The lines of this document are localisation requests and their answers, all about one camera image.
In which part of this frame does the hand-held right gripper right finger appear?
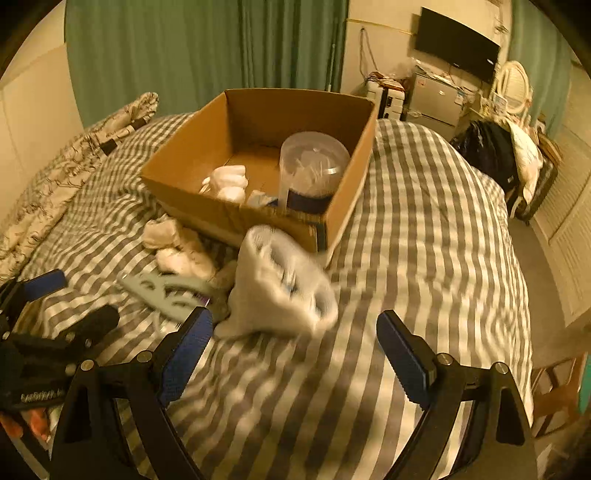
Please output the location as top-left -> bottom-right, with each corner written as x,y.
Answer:
376,310 -> 539,480

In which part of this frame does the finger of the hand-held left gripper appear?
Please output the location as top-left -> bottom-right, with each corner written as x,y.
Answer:
44,305 -> 121,357
0,270 -> 66,320

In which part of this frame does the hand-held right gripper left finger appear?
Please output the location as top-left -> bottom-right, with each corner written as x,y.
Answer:
50,305 -> 214,480

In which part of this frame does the cardboard box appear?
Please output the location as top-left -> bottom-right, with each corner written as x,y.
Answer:
140,89 -> 378,269

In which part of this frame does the grey flat plastic hanger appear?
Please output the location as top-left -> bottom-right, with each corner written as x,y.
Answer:
117,270 -> 218,325

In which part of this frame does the grey brown cloth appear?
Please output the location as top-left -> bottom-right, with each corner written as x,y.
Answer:
208,261 -> 239,320

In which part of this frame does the white sock bundle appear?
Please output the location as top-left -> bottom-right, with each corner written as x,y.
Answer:
142,215 -> 186,250
156,231 -> 218,278
199,165 -> 250,203

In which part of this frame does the floral patterned quilt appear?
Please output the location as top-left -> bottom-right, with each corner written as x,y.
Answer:
0,91 -> 160,283

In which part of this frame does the grey white checked blanket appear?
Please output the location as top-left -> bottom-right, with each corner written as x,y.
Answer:
14,113 -> 536,480

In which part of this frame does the wooden stool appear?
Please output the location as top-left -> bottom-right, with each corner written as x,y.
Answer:
531,351 -> 590,438

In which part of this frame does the small blue white packet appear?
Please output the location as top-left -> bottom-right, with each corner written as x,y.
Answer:
247,189 -> 280,209

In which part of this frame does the clear plastic jar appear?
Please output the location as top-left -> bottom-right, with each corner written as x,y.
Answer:
279,131 -> 351,214

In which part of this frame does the white louvered wardrobe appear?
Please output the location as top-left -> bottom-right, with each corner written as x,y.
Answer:
531,60 -> 591,326

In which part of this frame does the dark suitcase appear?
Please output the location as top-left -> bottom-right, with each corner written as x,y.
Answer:
515,154 -> 563,223

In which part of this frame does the black bag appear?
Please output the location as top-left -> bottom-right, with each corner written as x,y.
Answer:
450,119 -> 521,195

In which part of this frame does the white cloth pile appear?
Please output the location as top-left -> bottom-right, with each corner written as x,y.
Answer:
507,117 -> 544,195

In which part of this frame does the white suitcase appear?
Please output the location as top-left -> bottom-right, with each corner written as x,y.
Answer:
367,83 -> 408,122

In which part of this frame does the silver mini fridge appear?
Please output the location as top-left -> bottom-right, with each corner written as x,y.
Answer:
409,65 -> 468,128

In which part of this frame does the green curtain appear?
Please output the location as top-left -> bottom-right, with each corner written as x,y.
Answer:
66,0 -> 350,131
510,0 -> 574,126

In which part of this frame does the white oval mirror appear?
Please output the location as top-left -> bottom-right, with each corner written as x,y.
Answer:
492,61 -> 533,117

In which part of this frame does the black wall television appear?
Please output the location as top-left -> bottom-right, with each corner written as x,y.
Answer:
414,7 -> 502,85

